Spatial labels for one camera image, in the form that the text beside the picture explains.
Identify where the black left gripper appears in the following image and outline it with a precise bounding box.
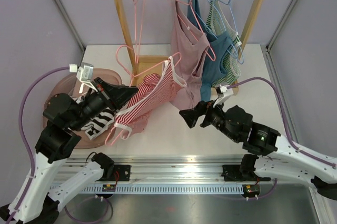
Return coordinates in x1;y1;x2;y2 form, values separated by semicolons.
70;76;140;131

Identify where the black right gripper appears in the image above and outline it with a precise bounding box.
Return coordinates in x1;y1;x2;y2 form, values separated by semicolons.
180;96;240;142

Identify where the black white striped tank top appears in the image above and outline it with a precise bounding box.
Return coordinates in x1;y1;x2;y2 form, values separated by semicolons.
81;108;114;141

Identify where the red white striped tank top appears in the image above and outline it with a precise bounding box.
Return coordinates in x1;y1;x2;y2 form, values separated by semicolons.
114;56;186;139

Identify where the pink wire hanger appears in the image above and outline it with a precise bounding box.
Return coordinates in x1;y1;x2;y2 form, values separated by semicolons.
166;0;217;61
132;0;146;64
105;50;181;144

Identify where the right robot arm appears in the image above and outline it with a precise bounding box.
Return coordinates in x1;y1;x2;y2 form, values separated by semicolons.
179;101;336;200

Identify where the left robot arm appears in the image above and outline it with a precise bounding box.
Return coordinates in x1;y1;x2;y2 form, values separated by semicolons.
1;77;138;223

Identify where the teal blue tank top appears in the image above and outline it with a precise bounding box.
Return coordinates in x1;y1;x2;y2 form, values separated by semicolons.
187;0;232;101

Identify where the dusty pink tank top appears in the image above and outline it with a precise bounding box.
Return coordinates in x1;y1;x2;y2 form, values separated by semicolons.
170;0;209;110

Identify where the green white striped tank top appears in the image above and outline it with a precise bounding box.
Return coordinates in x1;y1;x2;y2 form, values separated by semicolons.
205;0;242;93

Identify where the translucent pink plastic basin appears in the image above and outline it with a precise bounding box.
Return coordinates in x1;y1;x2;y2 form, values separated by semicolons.
47;68;122;149

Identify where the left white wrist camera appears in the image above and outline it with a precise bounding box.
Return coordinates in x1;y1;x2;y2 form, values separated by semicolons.
69;62;97;94

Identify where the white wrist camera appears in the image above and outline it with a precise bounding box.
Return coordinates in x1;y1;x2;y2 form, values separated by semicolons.
69;62;97;94
213;84;234;107

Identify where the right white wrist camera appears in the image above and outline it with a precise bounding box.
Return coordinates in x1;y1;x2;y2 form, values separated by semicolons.
213;84;234;107

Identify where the aluminium mounting rail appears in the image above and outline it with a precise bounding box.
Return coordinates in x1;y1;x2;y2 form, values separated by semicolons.
33;154;290;185

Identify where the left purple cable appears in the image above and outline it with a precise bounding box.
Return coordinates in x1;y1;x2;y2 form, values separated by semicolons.
5;67;72;224

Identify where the light blue wire hanger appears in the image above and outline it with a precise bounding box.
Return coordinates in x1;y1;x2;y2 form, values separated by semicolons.
211;0;244;65
201;0;242;58

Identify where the white slotted cable duct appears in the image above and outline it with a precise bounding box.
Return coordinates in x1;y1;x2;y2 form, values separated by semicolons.
46;184;246;195

